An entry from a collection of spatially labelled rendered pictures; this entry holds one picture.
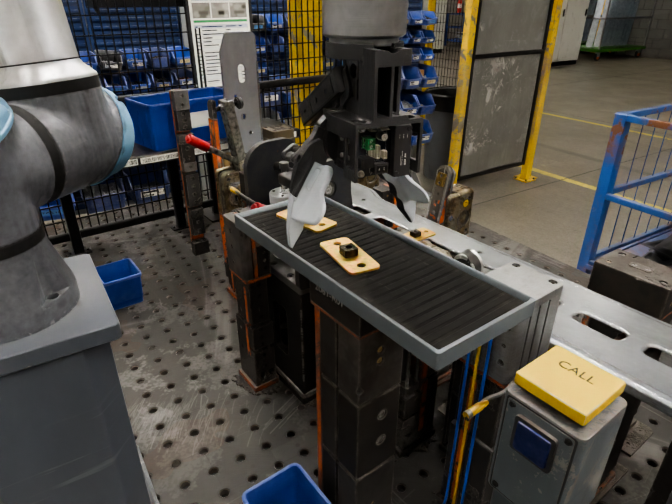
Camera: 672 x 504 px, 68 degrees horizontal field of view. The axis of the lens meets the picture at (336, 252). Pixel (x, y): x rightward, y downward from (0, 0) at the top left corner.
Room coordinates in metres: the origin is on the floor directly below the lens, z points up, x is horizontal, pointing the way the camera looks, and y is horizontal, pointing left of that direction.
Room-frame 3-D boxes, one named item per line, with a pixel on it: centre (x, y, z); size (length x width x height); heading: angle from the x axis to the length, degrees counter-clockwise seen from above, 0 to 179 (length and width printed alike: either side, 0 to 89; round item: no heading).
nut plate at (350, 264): (0.51, -0.01, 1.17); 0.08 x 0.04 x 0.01; 26
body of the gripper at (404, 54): (0.48, -0.03, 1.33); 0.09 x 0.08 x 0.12; 26
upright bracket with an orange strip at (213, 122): (1.26, 0.31, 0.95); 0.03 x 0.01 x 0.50; 37
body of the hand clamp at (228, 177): (1.17, 0.25, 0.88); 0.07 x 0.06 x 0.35; 127
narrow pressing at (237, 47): (1.49, 0.27, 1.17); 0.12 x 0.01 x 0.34; 127
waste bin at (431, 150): (4.28, -0.98, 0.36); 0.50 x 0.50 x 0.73
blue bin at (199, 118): (1.56, 0.46, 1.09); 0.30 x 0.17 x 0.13; 134
